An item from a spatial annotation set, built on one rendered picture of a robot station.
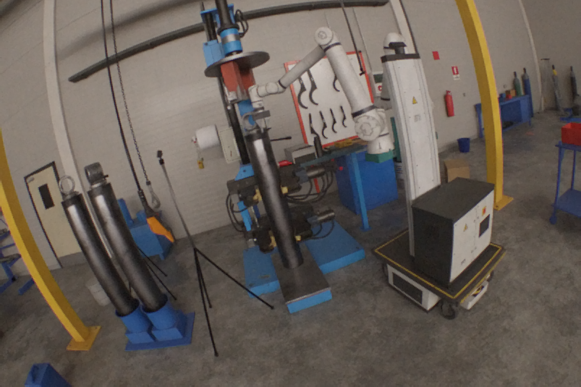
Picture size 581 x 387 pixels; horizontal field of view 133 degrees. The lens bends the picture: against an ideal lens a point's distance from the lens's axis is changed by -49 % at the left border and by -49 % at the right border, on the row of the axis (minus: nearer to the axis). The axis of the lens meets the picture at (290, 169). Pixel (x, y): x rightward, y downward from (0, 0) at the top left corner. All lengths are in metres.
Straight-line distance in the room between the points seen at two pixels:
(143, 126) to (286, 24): 2.97
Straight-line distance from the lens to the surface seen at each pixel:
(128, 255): 2.11
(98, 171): 2.05
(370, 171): 3.45
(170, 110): 4.29
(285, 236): 2.29
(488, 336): 1.95
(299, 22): 4.64
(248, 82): 2.30
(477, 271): 1.91
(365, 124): 1.46
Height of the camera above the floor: 1.56
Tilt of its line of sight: 13 degrees down
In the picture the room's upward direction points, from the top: 15 degrees counter-clockwise
